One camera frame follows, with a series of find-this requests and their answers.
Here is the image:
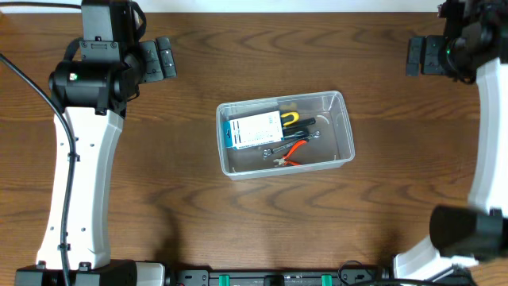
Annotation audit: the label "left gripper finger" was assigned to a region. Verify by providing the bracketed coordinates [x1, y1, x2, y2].
[156, 37, 172, 60]
[160, 55, 177, 79]

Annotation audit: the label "blue white screwdriver box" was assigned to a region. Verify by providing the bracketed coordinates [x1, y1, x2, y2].
[221, 111, 283, 149]

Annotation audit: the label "slim black yellow screwdriver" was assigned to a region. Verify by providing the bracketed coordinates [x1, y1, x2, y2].
[283, 118, 316, 129]

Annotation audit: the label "silver combination wrench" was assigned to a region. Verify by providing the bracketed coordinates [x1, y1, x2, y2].
[263, 131, 321, 159]

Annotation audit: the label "stubby yellow black screwdriver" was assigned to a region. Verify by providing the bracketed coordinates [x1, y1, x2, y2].
[280, 111, 300, 126]

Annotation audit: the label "red handled pliers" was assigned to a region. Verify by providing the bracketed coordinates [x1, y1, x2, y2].
[273, 139, 308, 167]

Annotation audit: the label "small black handled hammer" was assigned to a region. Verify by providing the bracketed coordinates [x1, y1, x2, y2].
[283, 128, 310, 141]

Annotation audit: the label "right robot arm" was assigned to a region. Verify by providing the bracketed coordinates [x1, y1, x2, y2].
[376, 0, 507, 285]

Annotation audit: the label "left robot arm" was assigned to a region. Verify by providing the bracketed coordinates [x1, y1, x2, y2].
[15, 1, 176, 285]

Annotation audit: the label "clear plastic storage container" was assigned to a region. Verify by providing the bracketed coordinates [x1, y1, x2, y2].
[217, 91, 355, 180]

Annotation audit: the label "left black cable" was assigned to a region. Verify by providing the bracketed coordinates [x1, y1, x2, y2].
[0, 2, 83, 286]

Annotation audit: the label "black mounting rail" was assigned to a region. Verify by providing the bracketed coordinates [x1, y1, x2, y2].
[170, 269, 473, 286]

